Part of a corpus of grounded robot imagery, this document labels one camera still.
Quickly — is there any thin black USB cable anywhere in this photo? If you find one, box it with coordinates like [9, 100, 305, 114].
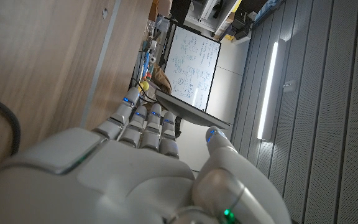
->
[0, 89, 22, 156]

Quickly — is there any long ceiling light fixture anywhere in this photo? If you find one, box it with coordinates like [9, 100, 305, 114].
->
[256, 39, 287, 142]

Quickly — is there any whiteboard with writing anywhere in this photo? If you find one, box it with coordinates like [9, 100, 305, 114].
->
[163, 24, 222, 113]

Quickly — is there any white shelf cabinet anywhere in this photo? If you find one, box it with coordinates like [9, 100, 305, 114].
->
[184, 0, 242, 33]

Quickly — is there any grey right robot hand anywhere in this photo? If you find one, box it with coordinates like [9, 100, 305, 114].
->
[0, 86, 293, 224]

